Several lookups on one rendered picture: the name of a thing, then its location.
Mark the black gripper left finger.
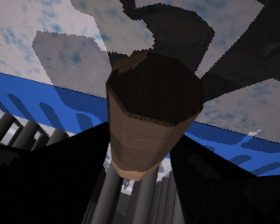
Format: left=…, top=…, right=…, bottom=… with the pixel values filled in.
left=0, top=122, right=110, bottom=224

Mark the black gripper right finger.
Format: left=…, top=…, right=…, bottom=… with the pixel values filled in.
left=170, top=134, right=280, bottom=224

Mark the blue flat strip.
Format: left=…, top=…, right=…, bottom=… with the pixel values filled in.
left=0, top=72, right=280, bottom=177

